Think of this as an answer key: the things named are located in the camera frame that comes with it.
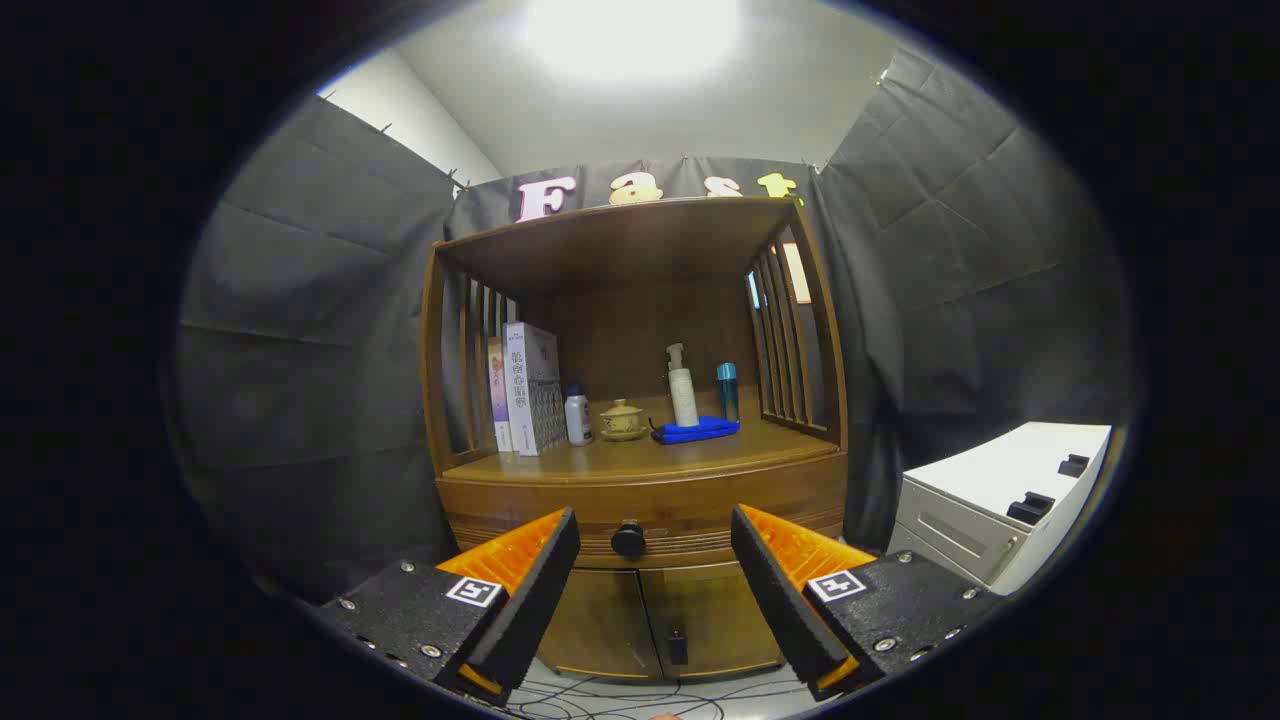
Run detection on black backdrop cloth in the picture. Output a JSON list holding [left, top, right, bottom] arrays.
[[178, 48, 1136, 601]]

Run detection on white pump bottle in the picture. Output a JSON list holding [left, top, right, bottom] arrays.
[[666, 343, 700, 428]]

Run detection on wooden countertop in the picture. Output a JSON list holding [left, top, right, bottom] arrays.
[[445, 395, 841, 486]]

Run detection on thin purple book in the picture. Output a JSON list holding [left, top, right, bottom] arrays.
[[487, 337, 514, 453]]

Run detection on white bottle blue cap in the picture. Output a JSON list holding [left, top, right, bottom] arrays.
[[564, 384, 594, 447]]

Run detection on yellow lidded teacup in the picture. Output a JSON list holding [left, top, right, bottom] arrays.
[[598, 398, 648, 442]]

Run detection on black floor cables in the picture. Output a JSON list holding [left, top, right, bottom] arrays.
[[505, 670, 816, 720]]

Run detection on thick white book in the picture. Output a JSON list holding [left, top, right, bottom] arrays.
[[505, 322, 568, 457]]

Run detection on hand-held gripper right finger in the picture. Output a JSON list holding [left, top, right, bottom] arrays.
[[730, 504, 1003, 702]]

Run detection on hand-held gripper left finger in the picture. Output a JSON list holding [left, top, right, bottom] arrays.
[[318, 506, 582, 707]]

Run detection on wooden drawer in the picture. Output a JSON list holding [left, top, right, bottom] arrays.
[[437, 455, 849, 573]]

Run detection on blue folded cloth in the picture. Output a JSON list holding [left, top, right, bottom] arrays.
[[650, 415, 742, 446]]

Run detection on brown wooden cabinet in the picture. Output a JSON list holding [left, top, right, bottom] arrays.
[[420, 196, 851, 683]]

